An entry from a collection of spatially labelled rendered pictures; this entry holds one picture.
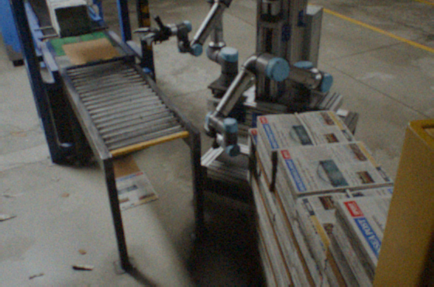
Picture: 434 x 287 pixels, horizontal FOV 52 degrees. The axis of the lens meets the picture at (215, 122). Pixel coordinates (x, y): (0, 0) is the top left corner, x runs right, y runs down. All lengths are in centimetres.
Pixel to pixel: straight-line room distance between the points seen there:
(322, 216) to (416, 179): 109
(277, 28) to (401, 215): 231
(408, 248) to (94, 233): 274
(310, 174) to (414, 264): 123
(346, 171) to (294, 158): 20
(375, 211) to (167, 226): 202
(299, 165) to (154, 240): 147
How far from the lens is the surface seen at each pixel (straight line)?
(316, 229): 151
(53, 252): 309
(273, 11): 275
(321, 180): 170
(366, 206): 126
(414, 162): 48
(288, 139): 193
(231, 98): 236
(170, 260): 286
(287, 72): 232
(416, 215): 49
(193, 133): 247
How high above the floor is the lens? 208
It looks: 30 degrees down
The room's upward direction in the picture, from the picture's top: 2 degrees counter-clockwise
